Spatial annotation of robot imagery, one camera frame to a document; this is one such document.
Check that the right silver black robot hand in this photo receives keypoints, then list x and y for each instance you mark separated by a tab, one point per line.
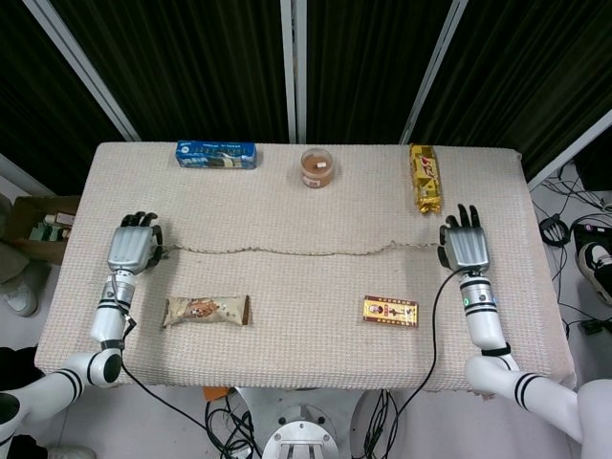
466	241

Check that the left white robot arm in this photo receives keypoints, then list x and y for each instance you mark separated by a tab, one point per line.
95	334

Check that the beige woven tablecloth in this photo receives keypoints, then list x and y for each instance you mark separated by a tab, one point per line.
306	296

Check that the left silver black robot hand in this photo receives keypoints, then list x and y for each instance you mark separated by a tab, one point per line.
131	245

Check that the orange tag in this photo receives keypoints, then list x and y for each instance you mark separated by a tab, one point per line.
217	392

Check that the gold snack package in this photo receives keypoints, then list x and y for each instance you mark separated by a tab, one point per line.
424	179

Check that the brown cardboard box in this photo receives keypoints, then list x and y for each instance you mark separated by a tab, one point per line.
40	229

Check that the brown round plastic jar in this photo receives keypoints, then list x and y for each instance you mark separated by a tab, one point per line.
316	167

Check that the black white sneaker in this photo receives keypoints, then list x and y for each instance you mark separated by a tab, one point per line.
596	272

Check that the round silver robot base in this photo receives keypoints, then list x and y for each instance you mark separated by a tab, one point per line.
302	436

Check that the blue cookie box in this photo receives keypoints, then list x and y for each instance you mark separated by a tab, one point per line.
216	155

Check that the red gold small box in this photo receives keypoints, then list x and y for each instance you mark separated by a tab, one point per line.
389	312

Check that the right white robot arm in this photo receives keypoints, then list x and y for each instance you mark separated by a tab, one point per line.
507	354

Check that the beige brown snack bar wrapper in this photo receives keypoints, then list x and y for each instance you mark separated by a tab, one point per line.
206	311

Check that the white shoe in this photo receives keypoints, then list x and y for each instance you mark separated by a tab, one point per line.
19	299

